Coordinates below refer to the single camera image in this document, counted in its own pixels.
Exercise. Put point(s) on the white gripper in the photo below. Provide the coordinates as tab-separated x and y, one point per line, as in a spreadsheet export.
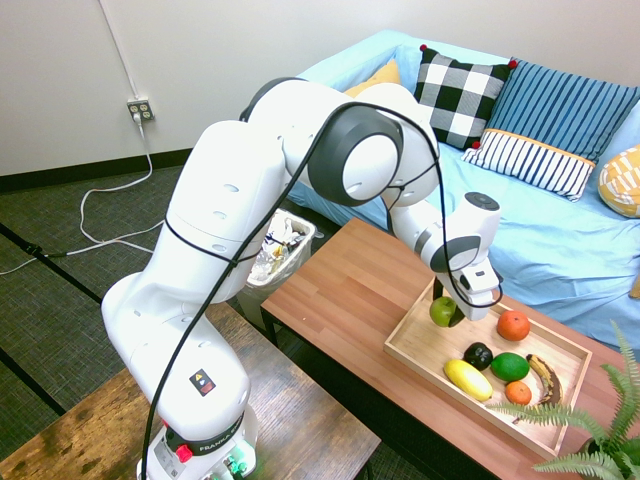
480	297

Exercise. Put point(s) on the green apple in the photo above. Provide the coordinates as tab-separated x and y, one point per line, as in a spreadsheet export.
441	311

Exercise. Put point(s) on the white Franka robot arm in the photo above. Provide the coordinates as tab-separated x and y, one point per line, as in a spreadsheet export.
225	200

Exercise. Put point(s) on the light wooden tray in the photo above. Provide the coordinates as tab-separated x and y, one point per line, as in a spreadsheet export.
430	345

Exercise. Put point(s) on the black round fruit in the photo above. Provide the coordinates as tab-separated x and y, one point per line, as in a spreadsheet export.
477	356

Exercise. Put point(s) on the large orange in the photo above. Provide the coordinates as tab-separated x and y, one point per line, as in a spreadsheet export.
513	325

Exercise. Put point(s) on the yellow oblong fruit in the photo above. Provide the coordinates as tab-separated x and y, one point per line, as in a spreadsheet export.
467	379

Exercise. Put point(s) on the green oval fruit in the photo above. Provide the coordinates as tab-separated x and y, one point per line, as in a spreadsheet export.
510	366

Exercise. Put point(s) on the small orange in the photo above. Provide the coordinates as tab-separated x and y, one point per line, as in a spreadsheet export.
518	393

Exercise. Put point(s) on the light blue covered sofa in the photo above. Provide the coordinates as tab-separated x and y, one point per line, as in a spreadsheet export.
550	240

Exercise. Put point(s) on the overripe brown banana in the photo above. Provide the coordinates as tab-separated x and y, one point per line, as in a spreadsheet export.
550	380

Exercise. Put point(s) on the bin with clear plastic bag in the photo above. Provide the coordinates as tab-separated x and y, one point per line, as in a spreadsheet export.
300	250

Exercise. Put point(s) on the white navy striped cushion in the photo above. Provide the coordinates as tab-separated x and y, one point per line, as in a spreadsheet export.
530	160

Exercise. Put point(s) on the brown cushion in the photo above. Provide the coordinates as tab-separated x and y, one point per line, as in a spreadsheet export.
636	285

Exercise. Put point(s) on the grey trash bin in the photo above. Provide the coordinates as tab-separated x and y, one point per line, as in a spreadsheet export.
250	305

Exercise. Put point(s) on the green fern plant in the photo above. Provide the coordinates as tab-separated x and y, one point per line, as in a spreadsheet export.
625	390

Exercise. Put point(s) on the black white checkered cushion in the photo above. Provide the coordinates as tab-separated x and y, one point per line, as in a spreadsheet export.
455	95

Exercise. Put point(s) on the yellow white patterned cushion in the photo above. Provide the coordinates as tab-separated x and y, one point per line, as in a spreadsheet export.
622	185

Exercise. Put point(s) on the blue striped cushion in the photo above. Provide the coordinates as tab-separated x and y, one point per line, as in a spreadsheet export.
560	105

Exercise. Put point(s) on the orange cushion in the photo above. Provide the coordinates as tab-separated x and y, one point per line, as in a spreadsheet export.
385	77

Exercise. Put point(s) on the black coffee table frame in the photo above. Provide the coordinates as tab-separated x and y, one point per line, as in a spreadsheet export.
270	325

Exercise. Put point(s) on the wall power outlet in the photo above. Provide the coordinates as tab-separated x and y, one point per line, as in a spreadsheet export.
141	110

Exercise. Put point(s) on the white wall conduit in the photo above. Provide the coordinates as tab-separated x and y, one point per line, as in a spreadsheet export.
116	45

